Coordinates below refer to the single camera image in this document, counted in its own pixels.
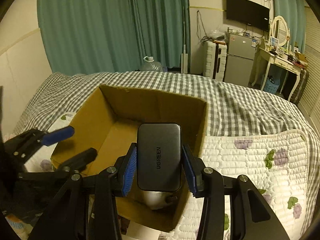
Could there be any blue plastic basket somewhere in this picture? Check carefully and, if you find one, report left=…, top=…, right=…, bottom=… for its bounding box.
left=263, top=76, right=280, bottom=94

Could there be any grey small refrigerator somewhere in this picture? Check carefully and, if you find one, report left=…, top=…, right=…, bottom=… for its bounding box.
left=223, top=34, right=257, bottom=87

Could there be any grey UGREEN power bank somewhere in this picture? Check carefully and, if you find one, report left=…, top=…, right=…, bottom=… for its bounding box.
left=137, top=123, right=181, bottom=192

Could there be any white dressing table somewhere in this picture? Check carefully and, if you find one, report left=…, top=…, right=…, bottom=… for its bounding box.
left=251, top=48, right=302, bottom=101

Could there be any brown cardboard box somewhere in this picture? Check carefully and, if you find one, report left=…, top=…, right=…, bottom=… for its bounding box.
left=50, top=84, right=208, bottom=233

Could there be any white oval mirror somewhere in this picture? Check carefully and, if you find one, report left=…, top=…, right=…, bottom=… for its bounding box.
left=270, top=16, right=290, bottom=47

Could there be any clear water jug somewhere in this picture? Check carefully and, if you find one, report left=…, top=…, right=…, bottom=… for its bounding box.
left=139, top=56, right=163, bottom=72

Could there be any white flat mop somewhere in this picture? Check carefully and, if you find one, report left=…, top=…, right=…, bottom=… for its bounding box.
left=181, top=7, right=188, bottom=74

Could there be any silver metal bowl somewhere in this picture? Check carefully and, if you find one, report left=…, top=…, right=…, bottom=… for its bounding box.
left=142, top=191, right=178, bottom=210

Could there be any black wall television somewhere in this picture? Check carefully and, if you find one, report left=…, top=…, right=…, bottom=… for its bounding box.
left=226, top=0, right=270, bottom=31

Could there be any large teal curtain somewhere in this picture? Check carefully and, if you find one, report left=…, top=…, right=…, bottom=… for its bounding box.
left=37, top=0, right=190, bottom=75

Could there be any white ribbed suitcase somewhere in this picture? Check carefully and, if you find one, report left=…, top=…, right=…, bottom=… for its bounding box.
left=203, top=41, right=227, bottom=82

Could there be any teal curtain by wardrobe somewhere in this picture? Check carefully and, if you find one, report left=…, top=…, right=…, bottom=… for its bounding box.
left=273, top=0, right=306, bottom=53

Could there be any grey checked bed sheet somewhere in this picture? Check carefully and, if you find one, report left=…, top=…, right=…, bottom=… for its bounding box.
left=14, top=72, right=319, bottom=235

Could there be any dark grey suitcase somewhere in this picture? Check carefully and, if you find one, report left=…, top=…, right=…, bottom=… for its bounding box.
left=290, top=69, right=309, bottom=105

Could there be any white louvred wardrobe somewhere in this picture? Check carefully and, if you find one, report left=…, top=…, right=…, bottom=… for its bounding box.
left=298, top=7, right=320, bottom=131

